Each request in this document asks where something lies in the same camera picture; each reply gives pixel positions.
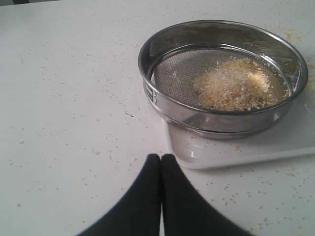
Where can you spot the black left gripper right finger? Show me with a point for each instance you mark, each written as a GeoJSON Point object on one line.
{"type": "Point", "coordinates": [185, 211]}

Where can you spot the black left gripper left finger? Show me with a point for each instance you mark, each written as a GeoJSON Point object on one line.
{"type": "Point", "coordinates": [138, 212]}

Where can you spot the round stainless steel sieve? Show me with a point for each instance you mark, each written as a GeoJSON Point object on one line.
{"type": "Point", "coordinates": [170, 60]}

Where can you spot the white coarse grain pile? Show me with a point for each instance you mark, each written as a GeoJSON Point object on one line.
{"type": "Point", "coordinates": [234, 85]}

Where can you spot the white square plastic tray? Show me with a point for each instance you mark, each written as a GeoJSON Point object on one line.
{"type": "Point", "coordinates": [293, 136]}

